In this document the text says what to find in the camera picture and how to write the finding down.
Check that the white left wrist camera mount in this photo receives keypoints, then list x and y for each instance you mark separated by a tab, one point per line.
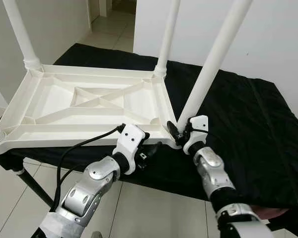
130	141

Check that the white plastic children table top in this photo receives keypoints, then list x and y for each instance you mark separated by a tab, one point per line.
49	101

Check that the black metal frame leg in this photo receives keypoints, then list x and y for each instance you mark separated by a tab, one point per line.
26	179

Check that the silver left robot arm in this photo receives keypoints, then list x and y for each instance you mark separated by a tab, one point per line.
82	191

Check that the pink stool seat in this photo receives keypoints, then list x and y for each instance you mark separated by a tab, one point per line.
269	213

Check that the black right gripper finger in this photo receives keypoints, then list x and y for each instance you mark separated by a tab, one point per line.
174	131

